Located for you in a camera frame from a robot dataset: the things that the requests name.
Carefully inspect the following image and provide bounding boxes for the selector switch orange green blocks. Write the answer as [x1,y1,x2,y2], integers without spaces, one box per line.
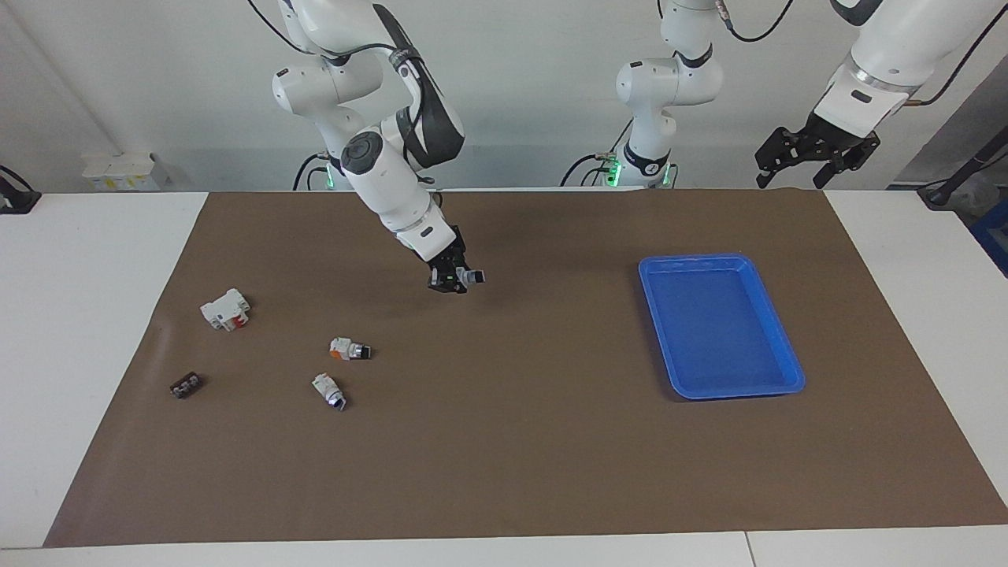
[328,336,372,363]

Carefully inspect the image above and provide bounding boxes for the white circuit breaker red lever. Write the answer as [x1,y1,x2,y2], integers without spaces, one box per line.
[199,288,252,332]

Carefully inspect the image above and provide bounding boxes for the black stand pole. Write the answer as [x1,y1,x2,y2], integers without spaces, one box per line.
[917,126,1008,209]

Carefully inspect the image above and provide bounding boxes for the blue crate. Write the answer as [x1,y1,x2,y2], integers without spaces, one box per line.
[970,197,1008,278]

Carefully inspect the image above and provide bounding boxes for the blue plastic tray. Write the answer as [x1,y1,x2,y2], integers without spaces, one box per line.
[638,253,806,402]

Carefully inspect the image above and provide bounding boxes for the brown table mat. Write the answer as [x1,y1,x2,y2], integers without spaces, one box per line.
[43,189,1008,548]

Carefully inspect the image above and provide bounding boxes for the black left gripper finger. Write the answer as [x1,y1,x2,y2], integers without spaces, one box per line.
[754,127,789,188]
[812,135,881,191]

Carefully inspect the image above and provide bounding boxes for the small white-grey switch part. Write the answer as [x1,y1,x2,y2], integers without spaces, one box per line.
[312,372,348,413]

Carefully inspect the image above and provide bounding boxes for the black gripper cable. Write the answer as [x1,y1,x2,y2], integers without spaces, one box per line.
[246,0,418,65]
[904,4,1008,107]

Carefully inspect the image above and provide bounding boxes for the white box yellow labels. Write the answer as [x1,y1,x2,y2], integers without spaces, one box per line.
[81,152,170,192]

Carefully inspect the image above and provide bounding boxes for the black clamp mount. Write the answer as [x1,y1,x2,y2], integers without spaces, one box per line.
[0,165,42,215]

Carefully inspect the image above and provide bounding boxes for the black base cable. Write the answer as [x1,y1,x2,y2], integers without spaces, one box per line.
[292,153,328,191]
[560,118,636,188]

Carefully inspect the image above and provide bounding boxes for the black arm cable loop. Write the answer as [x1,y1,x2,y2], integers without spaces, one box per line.
[715,0,795,43]

